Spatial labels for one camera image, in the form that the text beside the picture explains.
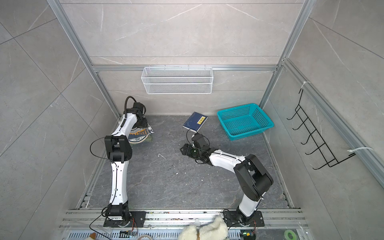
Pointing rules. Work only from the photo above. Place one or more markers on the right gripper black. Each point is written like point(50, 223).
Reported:
point(187, 151)

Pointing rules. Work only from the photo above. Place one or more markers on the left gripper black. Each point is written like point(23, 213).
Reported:
point(144, 123)

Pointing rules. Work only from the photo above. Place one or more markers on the green tank top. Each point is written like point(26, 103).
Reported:
point(140, 135)

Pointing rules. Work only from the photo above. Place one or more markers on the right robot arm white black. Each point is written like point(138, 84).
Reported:
point(253, 177)

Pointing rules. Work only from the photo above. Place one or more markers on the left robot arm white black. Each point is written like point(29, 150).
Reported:
point(119, 152)

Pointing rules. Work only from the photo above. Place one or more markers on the navy blue book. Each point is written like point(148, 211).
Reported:
point(195, 122)

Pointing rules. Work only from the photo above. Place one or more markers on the teal plastic basket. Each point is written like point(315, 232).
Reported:
point(244, 121)

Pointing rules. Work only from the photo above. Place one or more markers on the white fluffy plush toy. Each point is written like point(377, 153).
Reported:
point(217, 230)

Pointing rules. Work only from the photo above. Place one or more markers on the green tape roll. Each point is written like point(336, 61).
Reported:
point(290, 235)

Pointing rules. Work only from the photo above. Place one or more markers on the white wire mesh shelf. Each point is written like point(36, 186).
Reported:
point(177, 80)

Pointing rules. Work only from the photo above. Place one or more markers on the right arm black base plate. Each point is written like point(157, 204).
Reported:
point(238, 219)

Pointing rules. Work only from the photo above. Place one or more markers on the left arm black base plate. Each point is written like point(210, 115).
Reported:
point(135, 219)

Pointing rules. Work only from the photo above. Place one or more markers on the aluminium mounting rail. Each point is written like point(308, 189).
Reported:
point(168, 224)

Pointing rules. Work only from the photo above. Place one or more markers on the black wire hook rack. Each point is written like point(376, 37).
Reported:
point(315, 136)

